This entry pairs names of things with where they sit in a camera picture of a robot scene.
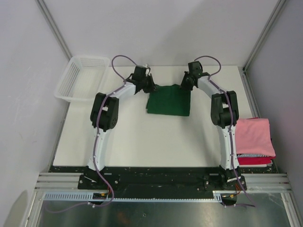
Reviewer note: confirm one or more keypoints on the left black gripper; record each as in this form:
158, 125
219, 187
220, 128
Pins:
152, 86

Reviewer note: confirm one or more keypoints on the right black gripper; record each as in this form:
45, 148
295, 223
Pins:
183, 85

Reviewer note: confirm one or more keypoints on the green t shirt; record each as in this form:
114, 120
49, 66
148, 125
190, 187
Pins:
169, 100

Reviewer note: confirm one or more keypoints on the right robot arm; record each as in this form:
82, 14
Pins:
224, 114

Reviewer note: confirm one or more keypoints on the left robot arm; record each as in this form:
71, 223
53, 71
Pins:
104, 114

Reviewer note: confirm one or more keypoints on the white plastic basket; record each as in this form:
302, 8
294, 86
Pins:
82, 78

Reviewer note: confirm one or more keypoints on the pink folded t shirt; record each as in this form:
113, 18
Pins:
252, 137

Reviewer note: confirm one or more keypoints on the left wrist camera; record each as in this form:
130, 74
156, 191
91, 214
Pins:
140, 72

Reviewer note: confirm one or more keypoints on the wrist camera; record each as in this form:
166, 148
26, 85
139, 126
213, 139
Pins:
195, 69
140, 72

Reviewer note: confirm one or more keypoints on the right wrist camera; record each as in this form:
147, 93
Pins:
195, 69

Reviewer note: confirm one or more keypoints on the right aluminium frame post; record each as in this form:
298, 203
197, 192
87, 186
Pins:
273, 18

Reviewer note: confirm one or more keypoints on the aluminium frame post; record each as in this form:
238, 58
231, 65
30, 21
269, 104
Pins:
273, 18
54, 28

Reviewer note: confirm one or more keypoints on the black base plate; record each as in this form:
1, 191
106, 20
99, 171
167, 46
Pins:
154, 181

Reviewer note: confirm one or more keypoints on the grey cable duct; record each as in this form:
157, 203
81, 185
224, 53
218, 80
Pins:
94, 197

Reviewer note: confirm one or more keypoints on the left aluminium frame post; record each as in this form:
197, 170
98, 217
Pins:
54, 28

